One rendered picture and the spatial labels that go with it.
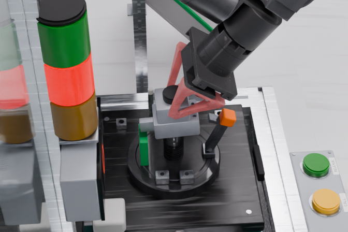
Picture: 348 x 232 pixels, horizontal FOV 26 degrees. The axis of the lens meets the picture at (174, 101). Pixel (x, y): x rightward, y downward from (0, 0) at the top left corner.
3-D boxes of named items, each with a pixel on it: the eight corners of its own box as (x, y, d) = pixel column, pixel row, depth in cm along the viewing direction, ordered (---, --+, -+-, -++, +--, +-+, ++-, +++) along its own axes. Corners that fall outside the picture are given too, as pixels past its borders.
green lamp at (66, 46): (91, 33, 74) (87, -7, 71) (90, 67, 71) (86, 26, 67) (40, 35, 74) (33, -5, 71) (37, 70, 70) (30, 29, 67)
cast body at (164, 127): (197, 112, 110) (194, 78, 105) (200, 135, 107) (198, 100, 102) (139, 118, 110) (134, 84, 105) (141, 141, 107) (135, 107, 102)
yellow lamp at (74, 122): (98, 105, 81) (95, 72, 78) (98, 140, 78) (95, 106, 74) (51, 108, 81) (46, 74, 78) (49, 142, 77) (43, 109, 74)
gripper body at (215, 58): (189, 86, 96) (225, 49, 91) (182, 33, 103) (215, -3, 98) (229, 104, 99) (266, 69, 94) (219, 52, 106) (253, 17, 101)
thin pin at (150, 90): (154, 126, 116) (153, 86, 111) (154, 130, 116) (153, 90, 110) (148, 126, 116) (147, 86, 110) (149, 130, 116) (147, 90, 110)
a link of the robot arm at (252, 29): (289, 27, 92) (286, 0, 96) (245, -2, 90) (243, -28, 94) (253, 62, 96) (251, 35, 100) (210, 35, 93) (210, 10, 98)
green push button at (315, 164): (324, 159, 117) (326, 151, 115) (330, 179, 114) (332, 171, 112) (299, 161, 116) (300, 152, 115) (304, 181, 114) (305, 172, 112)
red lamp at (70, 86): (95, 71, 78) (91, 34, 74) (95, 105, 74) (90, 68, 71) (46, 73, 77) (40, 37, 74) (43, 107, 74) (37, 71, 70)
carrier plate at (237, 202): (241, 112, 124) (241, 102, 123) (263, 231, 107) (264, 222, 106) (95, 119, 123) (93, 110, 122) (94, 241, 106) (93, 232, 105)
